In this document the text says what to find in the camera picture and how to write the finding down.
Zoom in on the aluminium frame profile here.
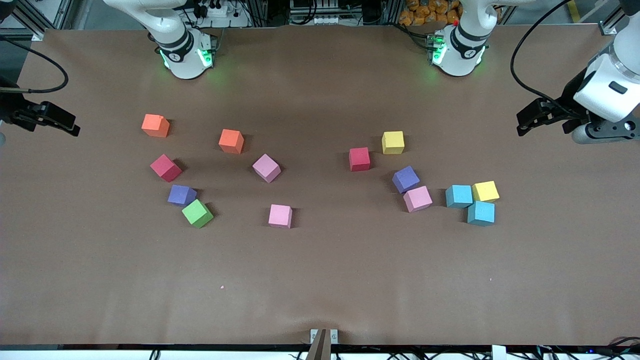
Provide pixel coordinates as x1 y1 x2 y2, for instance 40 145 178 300
7 0 76 42
597 0 640 36

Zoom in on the yellow foam cube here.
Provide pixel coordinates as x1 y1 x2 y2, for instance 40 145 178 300
381 131 405 155
472 180 500 203

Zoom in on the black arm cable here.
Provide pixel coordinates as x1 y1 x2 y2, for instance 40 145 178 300
510 0 581 117
0 36 69 94

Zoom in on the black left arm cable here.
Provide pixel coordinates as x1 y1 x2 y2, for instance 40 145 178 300
510 0 581 117

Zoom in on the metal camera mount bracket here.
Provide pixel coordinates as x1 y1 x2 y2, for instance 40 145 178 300
306 328 339 360

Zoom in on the white table frame rail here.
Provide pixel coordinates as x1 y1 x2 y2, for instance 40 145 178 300
0 345 640 360

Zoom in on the blue foam cube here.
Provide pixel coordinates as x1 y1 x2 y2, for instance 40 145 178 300
445 184 474 209
467 200 496 227

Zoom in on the white power strip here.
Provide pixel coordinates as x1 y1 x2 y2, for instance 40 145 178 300
192 0 251 28

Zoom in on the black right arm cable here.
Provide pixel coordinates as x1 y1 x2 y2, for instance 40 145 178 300
0 36 69 94

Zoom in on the red foam cube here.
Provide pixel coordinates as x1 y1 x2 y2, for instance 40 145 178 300
150 154 183 183
348 147 371 172

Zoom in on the green foam cube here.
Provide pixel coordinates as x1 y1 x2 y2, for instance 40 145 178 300
181 199 214 229

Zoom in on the orange foam cube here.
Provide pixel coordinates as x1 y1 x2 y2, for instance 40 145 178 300
141 114 171 138
218 129 245 155

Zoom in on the grey electronics box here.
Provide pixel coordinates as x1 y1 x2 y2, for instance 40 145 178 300
290 0 341 26

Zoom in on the purple foam cube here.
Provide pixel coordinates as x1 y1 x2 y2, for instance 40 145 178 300
392 165 421 194
167 184 198 207

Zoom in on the bag of orange items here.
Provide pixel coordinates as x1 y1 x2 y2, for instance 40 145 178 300
398 0 463 27

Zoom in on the pink foam cube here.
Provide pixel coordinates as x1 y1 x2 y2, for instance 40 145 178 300
252 153 282 184
268 204 293 229
403 185 433 213

